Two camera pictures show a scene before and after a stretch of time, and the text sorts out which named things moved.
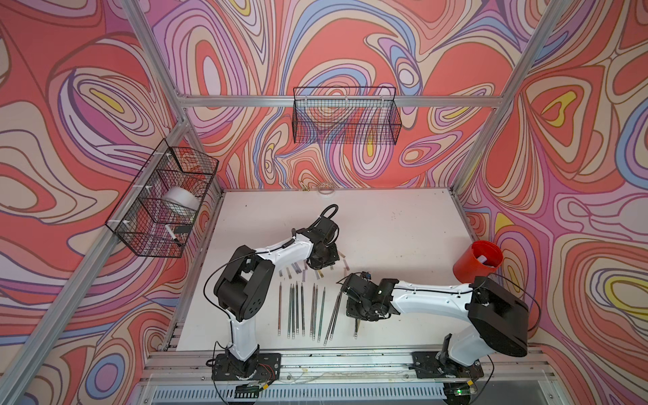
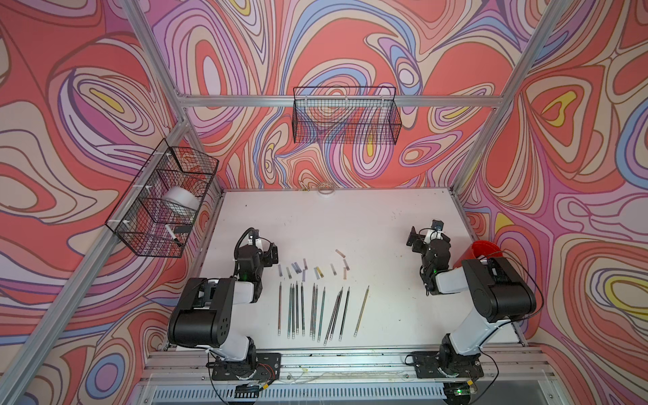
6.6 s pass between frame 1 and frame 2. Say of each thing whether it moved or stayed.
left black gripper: moved
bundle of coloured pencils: stayed
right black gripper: moved
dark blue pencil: stayed
